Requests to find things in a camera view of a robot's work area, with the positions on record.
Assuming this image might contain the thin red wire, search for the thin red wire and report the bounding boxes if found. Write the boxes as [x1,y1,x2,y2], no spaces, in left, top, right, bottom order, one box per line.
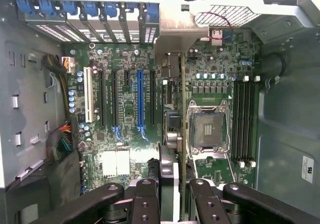
[198,11,232,41]

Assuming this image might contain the green motherboard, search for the green motherboard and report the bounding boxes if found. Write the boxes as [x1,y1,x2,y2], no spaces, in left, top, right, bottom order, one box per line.
[61,31,261,199]

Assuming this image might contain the black sleeved power cable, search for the black sleeved power cable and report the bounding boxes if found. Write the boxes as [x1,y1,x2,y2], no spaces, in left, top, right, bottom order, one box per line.
[41,54,76,124]

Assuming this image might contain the coloured wire bundle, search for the coloured wire bundle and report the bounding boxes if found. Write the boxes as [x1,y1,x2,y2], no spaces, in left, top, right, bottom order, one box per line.
[46,118,82,164]

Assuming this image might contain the black RAM slot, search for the black RAM slot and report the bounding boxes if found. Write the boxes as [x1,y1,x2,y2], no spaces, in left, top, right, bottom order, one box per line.
[243,80,252,163]
[248,76,259,168]
[237,76,247,168]
[231,80,240,163]

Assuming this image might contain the silver chipset heat sink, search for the silver chipset heat sink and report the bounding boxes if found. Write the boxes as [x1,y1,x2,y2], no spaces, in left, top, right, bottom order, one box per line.
[101,148,131,178]

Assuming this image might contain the white expansion slot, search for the white expansion slot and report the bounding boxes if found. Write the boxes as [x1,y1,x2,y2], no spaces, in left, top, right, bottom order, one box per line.
[83,67,95,124]

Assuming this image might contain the long black expansion slot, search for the long black expansion slot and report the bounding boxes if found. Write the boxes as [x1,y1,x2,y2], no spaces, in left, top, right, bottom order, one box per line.
[98,70,108,127]
[149,70,158,126]
[111,70,123,144]

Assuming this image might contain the open black PC case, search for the open black PC case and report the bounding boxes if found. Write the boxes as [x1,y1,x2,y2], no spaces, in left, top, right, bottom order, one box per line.
[0,0,320,224]

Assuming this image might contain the blue expansion slot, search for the blue expansion slot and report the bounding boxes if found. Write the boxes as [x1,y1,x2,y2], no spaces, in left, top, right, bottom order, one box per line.
[136,70,150,142]

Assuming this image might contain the CPU socket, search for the CPU socket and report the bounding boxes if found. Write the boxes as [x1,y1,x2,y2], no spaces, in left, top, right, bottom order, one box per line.
[187,99,232,156]

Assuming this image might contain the black plastic shroud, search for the black plastic shroud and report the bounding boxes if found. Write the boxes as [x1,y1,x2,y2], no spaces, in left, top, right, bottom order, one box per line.
[6,150,83,224]

